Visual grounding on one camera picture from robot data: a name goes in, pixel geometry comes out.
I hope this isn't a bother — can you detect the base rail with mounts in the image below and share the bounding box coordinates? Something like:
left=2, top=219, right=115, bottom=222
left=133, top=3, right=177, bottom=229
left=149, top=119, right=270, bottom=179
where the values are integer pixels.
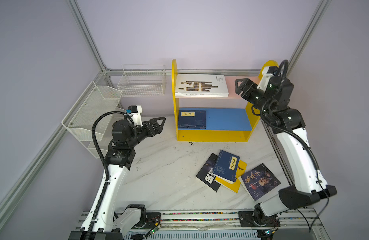
left=76, top=207, right=323, bottom=240

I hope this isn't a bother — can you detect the dark purple illustrated book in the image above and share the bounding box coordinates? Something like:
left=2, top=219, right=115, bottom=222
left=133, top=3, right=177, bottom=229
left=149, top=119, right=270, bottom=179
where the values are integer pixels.
left=238, top=164, right=281, bottom=201

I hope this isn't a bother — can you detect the white mesh two-tier rack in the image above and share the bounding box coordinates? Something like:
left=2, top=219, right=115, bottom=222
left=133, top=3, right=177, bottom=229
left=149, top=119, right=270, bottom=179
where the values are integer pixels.
left=61, top=82, right=122, bottom=159

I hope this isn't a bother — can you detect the white book La Dame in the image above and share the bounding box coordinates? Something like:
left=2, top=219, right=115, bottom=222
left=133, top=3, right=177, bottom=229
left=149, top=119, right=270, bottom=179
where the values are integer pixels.
left=174, top=74, right=229, bottom=98

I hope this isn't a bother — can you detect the navy book Sunzi yellow label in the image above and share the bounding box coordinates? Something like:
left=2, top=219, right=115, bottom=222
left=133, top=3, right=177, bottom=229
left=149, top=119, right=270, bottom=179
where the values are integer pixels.
left=213, top=150, right=240, bottom=184

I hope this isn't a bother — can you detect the aluminium frame rail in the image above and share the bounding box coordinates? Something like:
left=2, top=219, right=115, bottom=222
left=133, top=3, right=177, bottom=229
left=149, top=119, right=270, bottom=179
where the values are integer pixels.
left=0, top=0, right=332, bottom=229

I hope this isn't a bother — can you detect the navy book yellow label Yijing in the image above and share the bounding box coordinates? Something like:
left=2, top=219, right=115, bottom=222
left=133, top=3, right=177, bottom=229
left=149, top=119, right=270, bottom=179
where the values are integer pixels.
left=178, top=110, right=206, bottom=130

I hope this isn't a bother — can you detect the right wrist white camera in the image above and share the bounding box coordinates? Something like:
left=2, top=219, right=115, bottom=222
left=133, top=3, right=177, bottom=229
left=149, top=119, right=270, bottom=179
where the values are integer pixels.
left=257, top=66, right=278, bottom=92

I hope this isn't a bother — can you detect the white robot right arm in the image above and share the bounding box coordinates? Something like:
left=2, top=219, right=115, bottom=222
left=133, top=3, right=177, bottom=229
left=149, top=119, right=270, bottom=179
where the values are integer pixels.
left=235, top=76, right=337, bottom=227

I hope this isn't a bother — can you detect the white wire basket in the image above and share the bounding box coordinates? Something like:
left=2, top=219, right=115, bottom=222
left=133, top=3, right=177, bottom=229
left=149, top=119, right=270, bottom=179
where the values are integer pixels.
left=117, top=65, right=166, bottom=97

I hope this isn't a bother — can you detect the yellow shelf unit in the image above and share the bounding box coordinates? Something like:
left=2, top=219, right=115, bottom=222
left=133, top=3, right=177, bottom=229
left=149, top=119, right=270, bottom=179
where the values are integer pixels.
left=171, top=59, right=280, bottom=143

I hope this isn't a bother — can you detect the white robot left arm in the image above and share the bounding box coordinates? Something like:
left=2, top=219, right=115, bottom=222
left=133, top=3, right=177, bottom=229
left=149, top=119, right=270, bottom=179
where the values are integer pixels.
left=68, top=116, right=166, bottom=240

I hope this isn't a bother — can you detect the black book white lettering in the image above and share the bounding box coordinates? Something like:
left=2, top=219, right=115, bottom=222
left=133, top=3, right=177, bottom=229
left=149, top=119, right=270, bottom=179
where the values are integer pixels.
left=196, top=154, right=220, bottom=192

